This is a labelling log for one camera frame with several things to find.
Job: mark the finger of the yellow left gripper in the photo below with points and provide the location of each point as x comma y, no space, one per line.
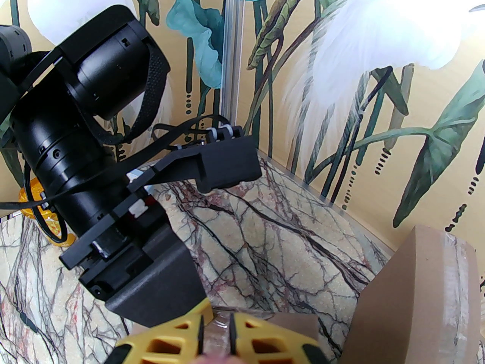
159,279

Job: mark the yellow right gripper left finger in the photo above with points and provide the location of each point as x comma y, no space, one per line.
163,343

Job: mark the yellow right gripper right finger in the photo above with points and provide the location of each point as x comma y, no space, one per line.
265,343

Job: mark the brown cardboard box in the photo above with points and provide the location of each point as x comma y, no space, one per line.
398,298
295,324

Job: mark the yellow plastic item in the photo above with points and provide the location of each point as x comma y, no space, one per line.
31,194

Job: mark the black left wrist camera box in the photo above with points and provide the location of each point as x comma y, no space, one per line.
227,161

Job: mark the aluminium frame post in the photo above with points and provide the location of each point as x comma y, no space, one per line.
233,51

